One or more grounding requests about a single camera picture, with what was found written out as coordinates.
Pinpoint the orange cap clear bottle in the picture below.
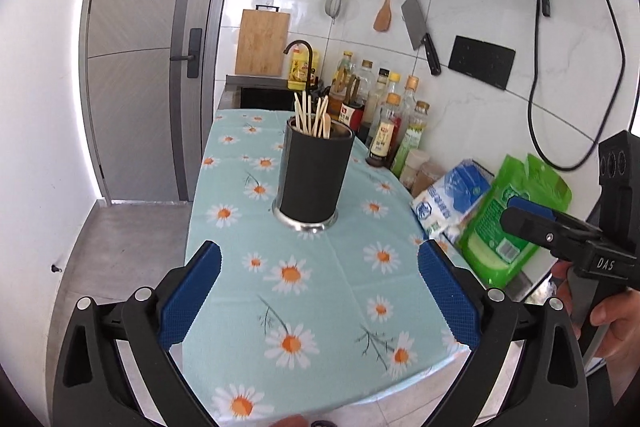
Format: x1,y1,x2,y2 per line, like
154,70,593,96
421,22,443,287
397,75,421,133

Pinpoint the daisy print blue tablecloth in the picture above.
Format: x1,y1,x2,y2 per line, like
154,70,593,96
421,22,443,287
182,108,474,423

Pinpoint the black cylindrical utensil holder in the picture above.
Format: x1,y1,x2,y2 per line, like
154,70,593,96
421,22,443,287
272,115,355,234

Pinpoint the green label bottle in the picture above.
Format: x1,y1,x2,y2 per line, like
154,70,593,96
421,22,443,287
390,100,431,178

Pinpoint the blue white salt bag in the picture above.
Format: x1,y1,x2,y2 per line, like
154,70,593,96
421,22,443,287
410,159,496,241

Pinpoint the black curved faucet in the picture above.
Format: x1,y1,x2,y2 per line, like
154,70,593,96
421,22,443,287
283,39,316,80

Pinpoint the yellow oil bottle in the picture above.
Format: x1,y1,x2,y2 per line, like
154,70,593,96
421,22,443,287
329,50,356,103

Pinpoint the white lidded jar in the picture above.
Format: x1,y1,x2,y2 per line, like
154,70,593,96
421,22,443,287
398,149,431,188

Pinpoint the bamboo cutting board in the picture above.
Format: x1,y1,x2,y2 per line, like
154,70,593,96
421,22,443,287
234,5,292,77

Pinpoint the steel kitchen sink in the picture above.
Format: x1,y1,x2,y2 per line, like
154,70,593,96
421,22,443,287
224,74,326,110

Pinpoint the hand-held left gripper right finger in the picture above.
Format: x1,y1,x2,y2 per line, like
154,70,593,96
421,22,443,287
417,237,589,427

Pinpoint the clear bottle white cap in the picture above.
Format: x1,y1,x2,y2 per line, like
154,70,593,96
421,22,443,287
355,59,376,128

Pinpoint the black door lock handle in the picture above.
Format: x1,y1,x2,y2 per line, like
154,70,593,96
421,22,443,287
169,28,204,80

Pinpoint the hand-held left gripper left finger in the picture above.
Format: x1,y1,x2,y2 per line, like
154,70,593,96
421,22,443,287
51,239,224,427

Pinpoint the black wall socket panel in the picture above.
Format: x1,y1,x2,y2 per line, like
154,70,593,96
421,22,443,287
447,35,517,90

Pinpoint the grey door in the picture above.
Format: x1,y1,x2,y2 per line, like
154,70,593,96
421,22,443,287
82,0,246,203

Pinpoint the black cap bottle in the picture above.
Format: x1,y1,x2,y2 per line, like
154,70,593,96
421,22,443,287
370,67,391,108

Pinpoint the pile of wooden chopsticks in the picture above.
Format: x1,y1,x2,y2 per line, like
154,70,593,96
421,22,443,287
292,90,331,139

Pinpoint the person's right hand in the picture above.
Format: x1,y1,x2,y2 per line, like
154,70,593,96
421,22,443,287
552,259,640,344

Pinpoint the dark bottle red label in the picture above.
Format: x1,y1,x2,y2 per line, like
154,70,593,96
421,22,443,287
338,77,365,133

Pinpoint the cleaver with black handle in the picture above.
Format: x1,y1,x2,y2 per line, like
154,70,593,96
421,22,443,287
400,0,442,77

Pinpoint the yellow dish soap bottle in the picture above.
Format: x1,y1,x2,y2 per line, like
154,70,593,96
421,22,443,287
287,46,314,90

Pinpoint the green sugar bag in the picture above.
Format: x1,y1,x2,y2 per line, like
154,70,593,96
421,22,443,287
457,154,573,288

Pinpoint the yellow cap sauce bottle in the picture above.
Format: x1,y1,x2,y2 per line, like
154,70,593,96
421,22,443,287
367,92,404,168

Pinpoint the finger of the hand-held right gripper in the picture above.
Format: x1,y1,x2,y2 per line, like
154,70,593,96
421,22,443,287
500,206,599,259
506,196,602,239

